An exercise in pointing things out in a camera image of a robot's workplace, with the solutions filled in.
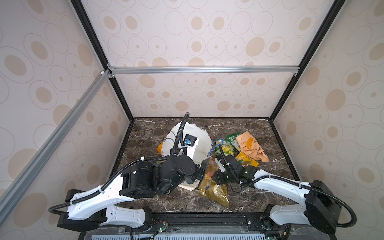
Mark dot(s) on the blue checkered paper bag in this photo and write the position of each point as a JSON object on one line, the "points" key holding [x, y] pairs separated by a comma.
{"points": [[186, 159]]}

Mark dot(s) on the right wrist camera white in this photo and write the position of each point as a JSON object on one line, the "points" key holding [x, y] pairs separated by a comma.
{"points": [[220, 166]]}

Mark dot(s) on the black frame post left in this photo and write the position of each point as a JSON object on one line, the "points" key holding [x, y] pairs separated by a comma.
{"points": [[96, 44]]}

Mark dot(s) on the black frame post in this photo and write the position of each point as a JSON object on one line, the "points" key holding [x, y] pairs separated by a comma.
{"points": [[313, 47], [96, 44]]}

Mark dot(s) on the green Fox's candy bag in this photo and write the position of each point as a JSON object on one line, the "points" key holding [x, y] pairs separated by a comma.
{"points": [[233, 140]]}

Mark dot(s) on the horizontal aluminium rail back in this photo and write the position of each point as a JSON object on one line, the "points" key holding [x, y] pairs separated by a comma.
{"points": [[205, 70]]}

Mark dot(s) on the gold dried fruit bag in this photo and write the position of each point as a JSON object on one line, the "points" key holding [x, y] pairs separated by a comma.
{"points": [[210, 189]]}

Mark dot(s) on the yellow gummy candy bag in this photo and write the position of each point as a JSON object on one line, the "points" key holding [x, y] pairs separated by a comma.
{"points": [[160, 149], [246, 161]]}

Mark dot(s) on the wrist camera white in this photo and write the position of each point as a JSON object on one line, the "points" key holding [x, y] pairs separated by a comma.
{"points": [[189, 148], [220, 166]]}

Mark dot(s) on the aluminium rail left wall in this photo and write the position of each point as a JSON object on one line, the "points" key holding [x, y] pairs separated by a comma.
{"points": [[21, 184]]}

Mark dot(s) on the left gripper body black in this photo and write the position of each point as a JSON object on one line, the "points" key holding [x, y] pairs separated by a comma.
{"points": [[201, 171]]}

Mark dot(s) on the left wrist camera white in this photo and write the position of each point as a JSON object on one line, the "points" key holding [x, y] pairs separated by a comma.
{"points": [[189, 148]]}

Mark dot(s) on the orange potato chips bag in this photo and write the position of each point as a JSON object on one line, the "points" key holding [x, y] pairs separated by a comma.
{"points": [[251, 147]]}

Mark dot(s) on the black frame post right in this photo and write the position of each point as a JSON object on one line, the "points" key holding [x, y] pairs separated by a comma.
{"points": [[313, 47]]}

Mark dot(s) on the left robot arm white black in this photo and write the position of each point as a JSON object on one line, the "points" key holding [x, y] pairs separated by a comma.
{"points": [[141, 179]]}

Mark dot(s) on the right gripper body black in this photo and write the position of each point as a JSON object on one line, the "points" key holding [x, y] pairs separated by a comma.
{"points": [[223, 177]]}

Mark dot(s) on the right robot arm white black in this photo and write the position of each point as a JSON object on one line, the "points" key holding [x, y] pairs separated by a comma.
{"points": [[315, 204]]}

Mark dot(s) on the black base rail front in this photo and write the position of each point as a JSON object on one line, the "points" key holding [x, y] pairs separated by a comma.
{"points": [[208, 226]]}

